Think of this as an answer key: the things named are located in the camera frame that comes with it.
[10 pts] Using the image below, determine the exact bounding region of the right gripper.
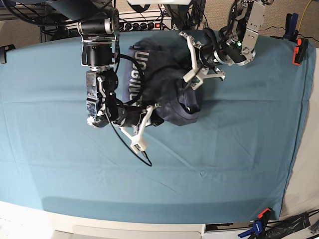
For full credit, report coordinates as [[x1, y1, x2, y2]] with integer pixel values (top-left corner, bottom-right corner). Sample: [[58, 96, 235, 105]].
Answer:
[[119, 104, 164, 140]]

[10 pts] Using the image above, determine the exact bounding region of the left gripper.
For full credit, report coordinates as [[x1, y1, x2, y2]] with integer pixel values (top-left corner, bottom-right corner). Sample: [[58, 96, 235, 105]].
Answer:
[[179, 31, 225, 81]]

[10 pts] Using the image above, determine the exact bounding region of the blue-grey heathered T-shirt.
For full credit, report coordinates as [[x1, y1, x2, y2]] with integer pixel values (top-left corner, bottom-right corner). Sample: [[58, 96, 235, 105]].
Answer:
[[126, 31, 203, 126]]

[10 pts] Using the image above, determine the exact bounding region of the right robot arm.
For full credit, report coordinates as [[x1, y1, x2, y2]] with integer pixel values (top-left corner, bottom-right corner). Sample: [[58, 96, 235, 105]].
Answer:
[[48, 0, 164, 133]]

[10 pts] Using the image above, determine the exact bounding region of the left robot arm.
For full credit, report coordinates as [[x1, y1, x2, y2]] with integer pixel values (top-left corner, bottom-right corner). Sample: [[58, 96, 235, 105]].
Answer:
[[179, 0, 269, 89]]

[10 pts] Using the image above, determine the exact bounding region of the white power strip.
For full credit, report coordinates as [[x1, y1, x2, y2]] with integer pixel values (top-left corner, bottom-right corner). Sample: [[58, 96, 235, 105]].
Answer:
[[119, 19, 172, 32]]

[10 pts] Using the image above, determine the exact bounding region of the teal table cloth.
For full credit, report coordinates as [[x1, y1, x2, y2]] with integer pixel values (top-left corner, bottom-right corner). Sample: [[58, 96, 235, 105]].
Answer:
[[0, 36, 316, 224]]

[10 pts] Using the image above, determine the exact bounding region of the orange black clamp top right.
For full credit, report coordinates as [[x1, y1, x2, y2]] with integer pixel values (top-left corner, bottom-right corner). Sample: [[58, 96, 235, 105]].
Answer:
[[292, 38, 309, 66]]

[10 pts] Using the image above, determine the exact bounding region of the orange blue clamp bottom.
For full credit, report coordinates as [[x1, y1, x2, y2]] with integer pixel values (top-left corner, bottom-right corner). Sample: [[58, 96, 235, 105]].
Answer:
[[238, 208, 272, 239]]

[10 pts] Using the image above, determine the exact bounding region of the black clamp left edge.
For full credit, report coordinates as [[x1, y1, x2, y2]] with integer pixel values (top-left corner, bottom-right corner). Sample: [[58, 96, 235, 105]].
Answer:
[[0, 44, 15, 64]]

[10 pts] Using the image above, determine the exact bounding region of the black plastic bag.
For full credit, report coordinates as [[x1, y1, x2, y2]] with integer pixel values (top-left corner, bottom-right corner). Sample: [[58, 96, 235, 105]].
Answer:
[[264, 212, 311, 239]]

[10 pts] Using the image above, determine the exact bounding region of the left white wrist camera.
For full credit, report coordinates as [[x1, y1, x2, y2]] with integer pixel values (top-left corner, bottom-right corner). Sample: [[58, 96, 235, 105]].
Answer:
[[183, 69, 208, 90]]

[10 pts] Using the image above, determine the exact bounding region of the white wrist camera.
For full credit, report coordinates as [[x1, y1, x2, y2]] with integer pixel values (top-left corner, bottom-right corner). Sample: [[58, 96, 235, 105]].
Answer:
[[183, 69, 208, 90], [130, 135, 148, 154]]

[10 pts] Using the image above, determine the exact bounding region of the camera black cable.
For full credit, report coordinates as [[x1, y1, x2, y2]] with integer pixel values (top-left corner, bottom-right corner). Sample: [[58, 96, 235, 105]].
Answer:
[[104, 53, 153, 167], [183, 49, 225, 92]]

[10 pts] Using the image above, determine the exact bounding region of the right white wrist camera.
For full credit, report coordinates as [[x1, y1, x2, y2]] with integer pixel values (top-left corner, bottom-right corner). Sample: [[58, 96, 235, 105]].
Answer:
[[130, 135, 148, 154]]

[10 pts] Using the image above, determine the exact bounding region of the white overhead camera mount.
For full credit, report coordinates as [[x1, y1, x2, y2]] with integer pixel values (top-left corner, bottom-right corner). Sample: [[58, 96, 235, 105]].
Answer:
[[127, 0, 191, 5]]

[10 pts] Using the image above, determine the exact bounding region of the yellow cable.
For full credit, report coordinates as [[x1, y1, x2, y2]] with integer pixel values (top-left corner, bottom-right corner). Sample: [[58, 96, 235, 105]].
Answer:
[[298, 0, 313, 29]]

